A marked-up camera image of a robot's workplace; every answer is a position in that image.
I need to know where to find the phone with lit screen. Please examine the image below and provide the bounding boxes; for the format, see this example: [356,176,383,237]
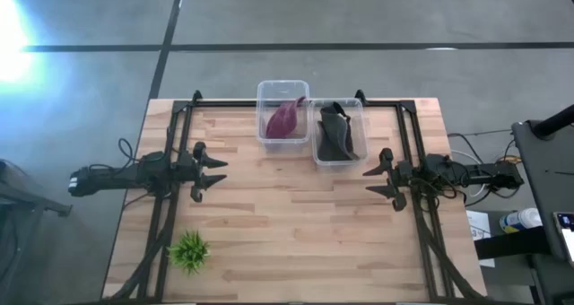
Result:
[552,211,574,267]

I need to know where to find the dark grey cap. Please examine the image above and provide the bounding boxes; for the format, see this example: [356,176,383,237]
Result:
[316,101,361,162]

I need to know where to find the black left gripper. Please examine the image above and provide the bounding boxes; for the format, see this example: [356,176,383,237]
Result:
[177,141,229,204]

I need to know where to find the maroon and grey cap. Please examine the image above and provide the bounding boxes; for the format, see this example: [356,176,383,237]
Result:
[265,95,308,141]

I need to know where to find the white paper sheet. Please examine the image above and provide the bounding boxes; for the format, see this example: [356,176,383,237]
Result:
[465,209,496,269]

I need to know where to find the black pole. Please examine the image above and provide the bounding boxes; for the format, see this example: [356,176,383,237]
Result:
[531,103,574,140]

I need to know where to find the thin black floor cable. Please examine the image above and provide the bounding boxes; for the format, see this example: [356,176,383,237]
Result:
[447,127,513,139]

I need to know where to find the small green artificial plant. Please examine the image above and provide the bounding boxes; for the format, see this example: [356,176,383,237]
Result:
[167,230,212,275]

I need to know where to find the black side cart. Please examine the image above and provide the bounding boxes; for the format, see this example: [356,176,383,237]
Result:
[511,118,574,270]

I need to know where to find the white cable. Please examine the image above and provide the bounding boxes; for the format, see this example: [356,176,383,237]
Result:
[449,149,489,198]

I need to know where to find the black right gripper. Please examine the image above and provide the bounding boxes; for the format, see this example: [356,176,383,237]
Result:
[361,147,413,213]

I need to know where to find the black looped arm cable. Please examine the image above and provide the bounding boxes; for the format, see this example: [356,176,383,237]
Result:
[117,136,136,163]

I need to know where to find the white plastic bottle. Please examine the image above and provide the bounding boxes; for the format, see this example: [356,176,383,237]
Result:
[499,207,544,235]

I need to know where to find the clear plastic bin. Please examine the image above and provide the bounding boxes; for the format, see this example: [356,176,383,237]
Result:
[309,97,370,169]
[255,79,311,154]

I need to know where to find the black metal table frame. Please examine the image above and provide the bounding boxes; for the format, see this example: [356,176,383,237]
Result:
[106,89,491,304]

